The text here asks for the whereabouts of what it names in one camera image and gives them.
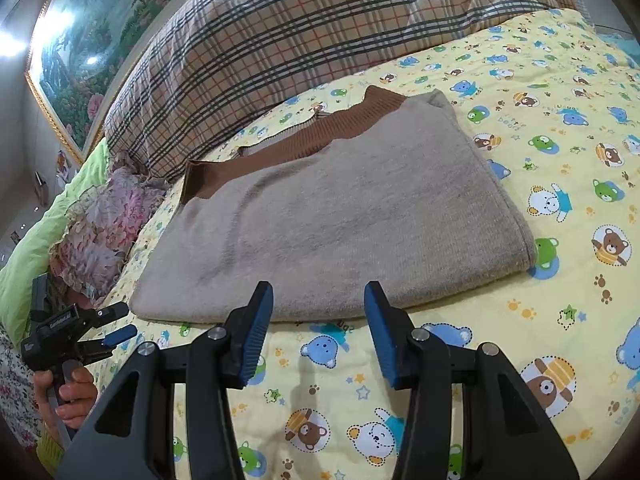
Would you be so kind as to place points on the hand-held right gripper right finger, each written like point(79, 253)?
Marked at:
point(382, 335)

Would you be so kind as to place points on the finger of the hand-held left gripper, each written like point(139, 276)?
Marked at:
point(105, 314)
point(120, 335)

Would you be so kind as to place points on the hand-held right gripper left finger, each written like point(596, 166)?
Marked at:
point(255, 335)

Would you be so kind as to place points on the beige knit sweater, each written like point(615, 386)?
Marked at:
point(340, 210)

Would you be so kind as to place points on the person's left hand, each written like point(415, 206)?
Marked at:
point(80, 400)

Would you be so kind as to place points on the pink floral ruffled cloth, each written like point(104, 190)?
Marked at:
point(105, 230)

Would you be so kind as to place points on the light green blanket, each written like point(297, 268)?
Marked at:
point(40, 245)

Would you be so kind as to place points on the yellow cartoon bear bed sheet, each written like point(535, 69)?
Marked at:
point(575, 185)

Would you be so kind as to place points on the gold framed landscape painting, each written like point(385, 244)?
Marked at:
point(90, 45)

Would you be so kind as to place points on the plaid quilt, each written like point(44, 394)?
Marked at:
point(300, 40)

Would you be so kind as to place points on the teal cloth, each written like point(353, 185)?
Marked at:
point(620, 47)

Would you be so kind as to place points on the small wall picture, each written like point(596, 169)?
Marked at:
point(61, 162)

